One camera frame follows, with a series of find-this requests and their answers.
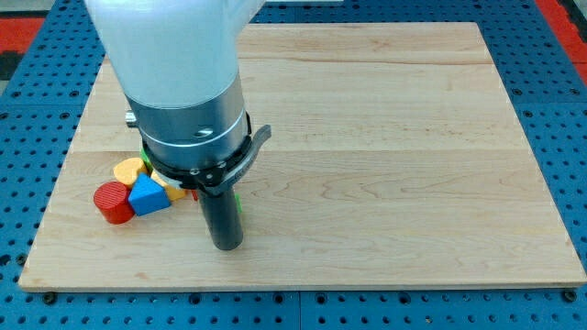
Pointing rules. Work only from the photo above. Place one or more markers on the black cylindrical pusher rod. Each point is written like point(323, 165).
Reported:
point(222, 218)

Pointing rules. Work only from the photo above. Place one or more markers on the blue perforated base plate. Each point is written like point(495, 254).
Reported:
point(44, 101)

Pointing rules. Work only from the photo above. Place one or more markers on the blue triangular block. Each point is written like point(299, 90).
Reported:
point(147, 196)

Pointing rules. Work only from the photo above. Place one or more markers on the red cylinder block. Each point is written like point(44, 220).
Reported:
point(111, 199)

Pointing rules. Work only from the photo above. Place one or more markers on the yellow heart block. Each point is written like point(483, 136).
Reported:
point(127, 171)

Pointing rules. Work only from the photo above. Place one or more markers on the light wooden board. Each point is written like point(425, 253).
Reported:
point(396, 162)

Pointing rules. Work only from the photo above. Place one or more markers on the yellow block behind blue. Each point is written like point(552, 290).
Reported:
point(173, 194)

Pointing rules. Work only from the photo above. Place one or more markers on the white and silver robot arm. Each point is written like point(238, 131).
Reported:
point(177, 64)

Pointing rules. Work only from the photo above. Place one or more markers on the green block behind arm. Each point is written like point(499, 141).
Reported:
point(146, 160)

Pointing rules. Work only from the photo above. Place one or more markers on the green star block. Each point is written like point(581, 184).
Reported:
point(238, 204)

